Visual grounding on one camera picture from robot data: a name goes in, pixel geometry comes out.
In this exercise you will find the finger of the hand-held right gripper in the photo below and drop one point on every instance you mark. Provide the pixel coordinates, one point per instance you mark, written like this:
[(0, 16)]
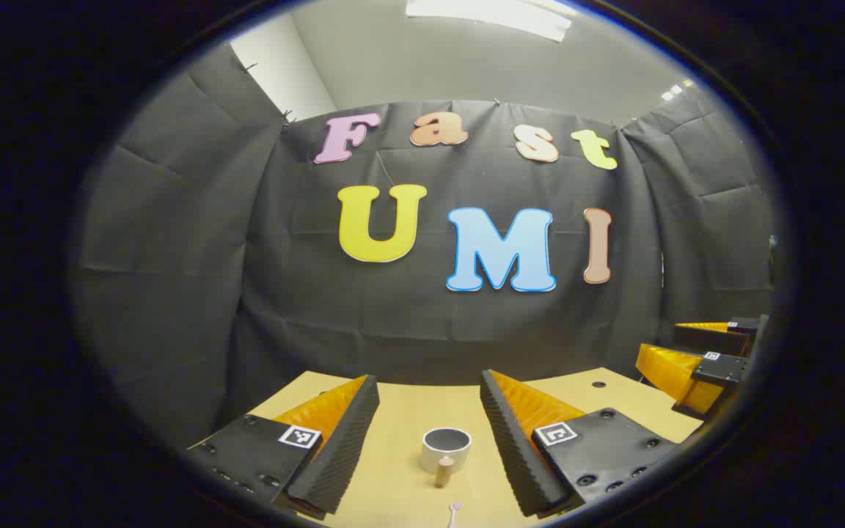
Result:
[(723, 341), (719, 370)]

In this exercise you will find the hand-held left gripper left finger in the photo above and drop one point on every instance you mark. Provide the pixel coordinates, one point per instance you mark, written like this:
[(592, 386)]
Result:
[(342, 455)]

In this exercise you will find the small ceiling light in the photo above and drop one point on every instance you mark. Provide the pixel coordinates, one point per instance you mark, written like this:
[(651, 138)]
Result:
[(675, 92)]

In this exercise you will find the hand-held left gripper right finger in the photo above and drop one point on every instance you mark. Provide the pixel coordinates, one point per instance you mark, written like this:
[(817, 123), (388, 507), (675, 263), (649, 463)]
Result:
[(514, 455)]

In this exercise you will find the wooden desktop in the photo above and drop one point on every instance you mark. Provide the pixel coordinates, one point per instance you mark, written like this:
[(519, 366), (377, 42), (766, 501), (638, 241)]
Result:
[(408, 411)]

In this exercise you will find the white toothbrush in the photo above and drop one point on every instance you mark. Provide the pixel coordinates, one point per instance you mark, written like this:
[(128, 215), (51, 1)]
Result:
[(455, 507)]

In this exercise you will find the long ceiling light panel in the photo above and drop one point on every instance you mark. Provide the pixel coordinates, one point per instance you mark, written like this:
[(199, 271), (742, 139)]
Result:
[(488, 15)]

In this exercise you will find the black backdrop cloth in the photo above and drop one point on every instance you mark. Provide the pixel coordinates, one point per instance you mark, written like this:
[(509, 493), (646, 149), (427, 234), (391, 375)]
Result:
[(305, 308)]

